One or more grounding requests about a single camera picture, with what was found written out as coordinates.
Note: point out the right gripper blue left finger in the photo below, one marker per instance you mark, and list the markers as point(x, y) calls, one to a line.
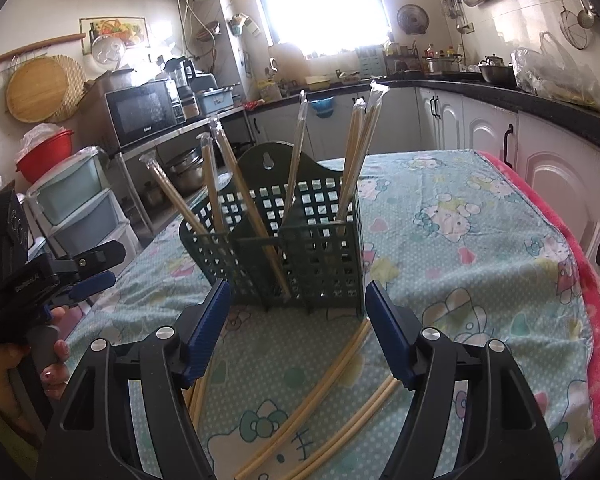
point(91, 435)

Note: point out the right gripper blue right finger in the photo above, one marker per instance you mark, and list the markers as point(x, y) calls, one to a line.
point(504, 432)

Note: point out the chopsticks compartment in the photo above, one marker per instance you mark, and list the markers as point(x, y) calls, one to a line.
point(150, 161)
point(296, 154)

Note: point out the left hand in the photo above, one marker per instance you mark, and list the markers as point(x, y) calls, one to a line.
point(54, 377)

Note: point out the plastic drawer unit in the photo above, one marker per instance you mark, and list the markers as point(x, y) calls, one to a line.
point(76, 208)

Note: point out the red plastic basin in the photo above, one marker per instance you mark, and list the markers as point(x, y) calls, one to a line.
point(45, 156)

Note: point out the hello kitty tablecloth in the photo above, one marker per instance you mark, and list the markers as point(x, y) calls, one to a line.
point(449, 237)

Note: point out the dark green utensil basket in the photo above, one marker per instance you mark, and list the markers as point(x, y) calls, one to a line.
point(307, 259)

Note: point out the steel stock pot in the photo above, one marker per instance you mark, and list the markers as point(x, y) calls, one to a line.
point(186, 171)

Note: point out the round bamboo tray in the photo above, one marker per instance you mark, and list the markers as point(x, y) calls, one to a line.
point(45, 89)

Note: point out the black microwave oven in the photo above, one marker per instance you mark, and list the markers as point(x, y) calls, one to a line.
point(138, 112)

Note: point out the light blue storage box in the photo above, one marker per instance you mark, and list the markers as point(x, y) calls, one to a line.
point(215, 100)

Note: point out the blue hanging bowl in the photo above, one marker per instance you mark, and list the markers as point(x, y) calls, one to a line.
point(323, 108)

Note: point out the blender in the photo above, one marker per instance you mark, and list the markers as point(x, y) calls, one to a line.
point(182, 72)

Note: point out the steel pot on counter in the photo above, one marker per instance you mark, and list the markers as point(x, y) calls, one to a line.
point(443, 64)

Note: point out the clear plastic bag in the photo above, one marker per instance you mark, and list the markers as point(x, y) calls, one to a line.
point(552, 73)

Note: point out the steel ladle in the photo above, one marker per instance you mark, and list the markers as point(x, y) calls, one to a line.
point(585, 17)

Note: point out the fruit wall picture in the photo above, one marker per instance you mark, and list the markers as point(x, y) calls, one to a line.
point(131, 31)

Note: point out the small wall fan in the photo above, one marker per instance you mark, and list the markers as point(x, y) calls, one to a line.
point(412, 19)

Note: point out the wire mesh skimmer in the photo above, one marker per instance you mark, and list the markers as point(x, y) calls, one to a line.
point(577, 37)

